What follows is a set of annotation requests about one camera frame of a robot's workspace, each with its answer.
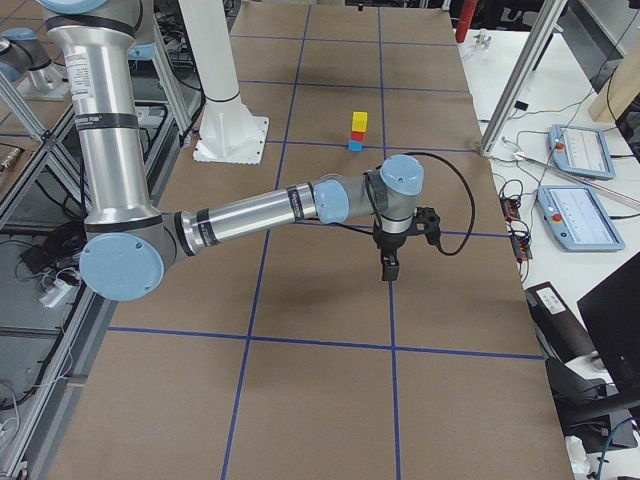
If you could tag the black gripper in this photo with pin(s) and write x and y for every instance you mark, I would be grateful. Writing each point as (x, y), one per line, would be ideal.
(389, 243)

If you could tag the blue wooden block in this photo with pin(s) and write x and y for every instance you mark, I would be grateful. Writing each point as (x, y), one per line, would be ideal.
(355, 146)

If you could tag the red wooden block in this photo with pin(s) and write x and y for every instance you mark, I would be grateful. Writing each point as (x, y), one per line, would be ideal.
(357, 136)

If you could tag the yellow wooden block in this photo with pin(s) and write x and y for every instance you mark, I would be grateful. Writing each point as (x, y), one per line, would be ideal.
(359, 121)

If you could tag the black desktop box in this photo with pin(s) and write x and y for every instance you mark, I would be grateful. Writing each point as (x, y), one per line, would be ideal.
(557, 324)

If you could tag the near teach pendant tablet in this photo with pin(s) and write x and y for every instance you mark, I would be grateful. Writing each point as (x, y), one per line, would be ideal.
(577, 219)

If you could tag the teach pendant tablet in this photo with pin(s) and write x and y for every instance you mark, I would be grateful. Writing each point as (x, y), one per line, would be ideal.
(581, 151)
(577, 219)

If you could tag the far teach pendant tablet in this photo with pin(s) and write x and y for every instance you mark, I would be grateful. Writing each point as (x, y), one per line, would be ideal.
(581, 151)

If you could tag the black computer monitor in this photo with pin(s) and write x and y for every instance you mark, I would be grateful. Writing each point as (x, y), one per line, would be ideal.
(610, 312)

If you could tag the red fire extinguisher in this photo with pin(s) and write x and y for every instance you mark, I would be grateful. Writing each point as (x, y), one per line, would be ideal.
(465, 19)

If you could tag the white power strip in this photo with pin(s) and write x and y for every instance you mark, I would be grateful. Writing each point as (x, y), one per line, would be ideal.
(55, 294)

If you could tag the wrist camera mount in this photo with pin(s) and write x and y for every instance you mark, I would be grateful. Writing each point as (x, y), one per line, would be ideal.
(427, 222)

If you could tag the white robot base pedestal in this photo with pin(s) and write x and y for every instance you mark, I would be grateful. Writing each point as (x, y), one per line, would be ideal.
(229, 133)

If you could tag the aluminium frame post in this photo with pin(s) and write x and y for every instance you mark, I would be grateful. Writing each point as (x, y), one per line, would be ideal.
(541, 32)

